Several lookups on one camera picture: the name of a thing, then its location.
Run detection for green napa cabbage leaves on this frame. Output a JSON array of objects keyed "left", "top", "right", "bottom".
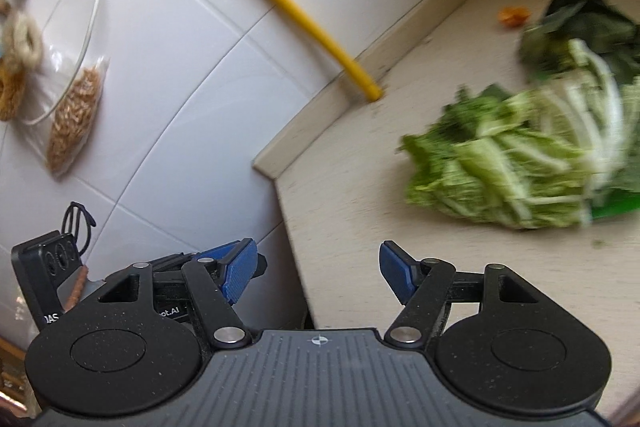
[{"left": 399, "top": 39, "right": 639, "bottom": 230}]

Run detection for bag of dried grain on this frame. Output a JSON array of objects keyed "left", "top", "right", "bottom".
[{"left": 46, "top": 57, "right": 108, "bottom": 176}]

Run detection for green plastic wrapper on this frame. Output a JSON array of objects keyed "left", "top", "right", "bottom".
[{"left": 591, "top": 190, "right": 640, "bottom": 220}]

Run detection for small orange peel piece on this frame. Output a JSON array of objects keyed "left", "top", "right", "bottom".
[{"left": 498, "top": 6, "right": 532, "bottom": 28}]

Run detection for dark green leafy vegetable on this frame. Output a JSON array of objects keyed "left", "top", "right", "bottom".
[{"left": 518, "top": 0, "right": 639, "bottom": 84}]

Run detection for black cable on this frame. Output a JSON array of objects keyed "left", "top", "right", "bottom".
[{"left": 60, "top": 200, "right": 98, "bottom": 256}]

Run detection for loofah scrubber blue handle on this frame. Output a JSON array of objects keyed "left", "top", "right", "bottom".
[{"left": 1, "top": 0, "right": 43, "bottom": 121}]

